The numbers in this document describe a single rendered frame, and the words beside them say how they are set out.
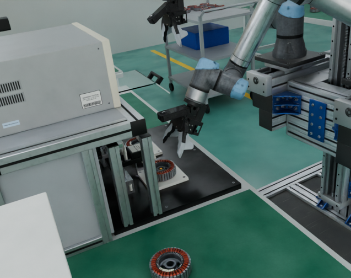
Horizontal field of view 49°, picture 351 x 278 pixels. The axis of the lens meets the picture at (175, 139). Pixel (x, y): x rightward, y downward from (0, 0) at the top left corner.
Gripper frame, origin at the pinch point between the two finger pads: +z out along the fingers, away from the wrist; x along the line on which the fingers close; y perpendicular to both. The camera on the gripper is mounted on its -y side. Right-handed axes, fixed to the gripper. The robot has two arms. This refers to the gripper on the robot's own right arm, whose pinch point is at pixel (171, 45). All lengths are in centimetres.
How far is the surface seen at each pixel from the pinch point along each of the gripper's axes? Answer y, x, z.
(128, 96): -1, 62, 40
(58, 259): -76, -111, -5
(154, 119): -5.0, 18.2, 40.2
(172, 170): -27, -42, 34
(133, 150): -38, -38, 23
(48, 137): -66, -51, 4
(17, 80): -69, -42, -11
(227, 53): 142, 157, 61
